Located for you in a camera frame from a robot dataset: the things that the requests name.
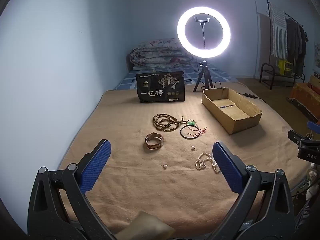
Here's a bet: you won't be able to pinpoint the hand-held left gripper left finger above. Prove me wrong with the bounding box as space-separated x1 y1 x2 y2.
27 139 115 240

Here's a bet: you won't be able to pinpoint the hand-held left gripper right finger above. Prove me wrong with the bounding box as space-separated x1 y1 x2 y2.
200 141 297 240

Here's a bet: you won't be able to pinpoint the cardboard box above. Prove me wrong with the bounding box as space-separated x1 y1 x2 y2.
202 87 263 135

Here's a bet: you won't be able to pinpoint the person's right hand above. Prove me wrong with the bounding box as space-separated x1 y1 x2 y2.
307 164 320 201

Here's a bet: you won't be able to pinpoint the orange cloth-covered furniture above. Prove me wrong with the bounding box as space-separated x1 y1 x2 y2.
287 75 320 120

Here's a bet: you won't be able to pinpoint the tan blanket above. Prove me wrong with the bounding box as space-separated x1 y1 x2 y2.
59 87 313 240

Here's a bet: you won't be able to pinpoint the thin dark bangle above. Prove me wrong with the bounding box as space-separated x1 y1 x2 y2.
180 125 202 139

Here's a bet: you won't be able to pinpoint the yellow crate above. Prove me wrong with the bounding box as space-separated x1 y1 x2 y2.
278 59 293 76

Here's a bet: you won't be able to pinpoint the black metal clothes rack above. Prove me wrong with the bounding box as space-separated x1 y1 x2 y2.
259 0 307 90

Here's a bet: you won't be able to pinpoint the beige sponge block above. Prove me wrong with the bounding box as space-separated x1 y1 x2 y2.
120 211 175 240

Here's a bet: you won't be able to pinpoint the dark hanging clothes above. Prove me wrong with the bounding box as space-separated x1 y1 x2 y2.
286 17 308 77

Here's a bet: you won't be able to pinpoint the black printed snack bag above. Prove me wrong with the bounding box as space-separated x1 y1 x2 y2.
136 71 185 103

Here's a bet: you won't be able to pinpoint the white striped towel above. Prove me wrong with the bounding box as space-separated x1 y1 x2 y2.
269 5 288 58

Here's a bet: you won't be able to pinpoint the folded floral quilt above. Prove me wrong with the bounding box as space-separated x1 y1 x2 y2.
129 39 194 71

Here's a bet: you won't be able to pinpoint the black phone holder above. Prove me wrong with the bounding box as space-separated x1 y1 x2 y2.
194 17 209 50

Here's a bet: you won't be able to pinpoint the white pearl necklace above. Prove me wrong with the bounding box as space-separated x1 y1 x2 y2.
195 152 221 173

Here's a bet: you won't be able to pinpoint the green jade pendant red cord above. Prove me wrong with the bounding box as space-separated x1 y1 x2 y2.
184 119 208 137

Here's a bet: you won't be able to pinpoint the brown strap wristwatch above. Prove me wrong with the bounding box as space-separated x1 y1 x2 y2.
145 132 164 150

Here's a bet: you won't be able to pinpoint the black cable with switch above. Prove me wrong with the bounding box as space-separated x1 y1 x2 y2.
212 81 258 100

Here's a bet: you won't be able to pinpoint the wooden bead necklace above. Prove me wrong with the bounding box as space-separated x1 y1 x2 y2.
153 114 187 132

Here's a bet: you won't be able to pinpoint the white ring light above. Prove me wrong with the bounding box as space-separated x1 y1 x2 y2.
177 7 232 58

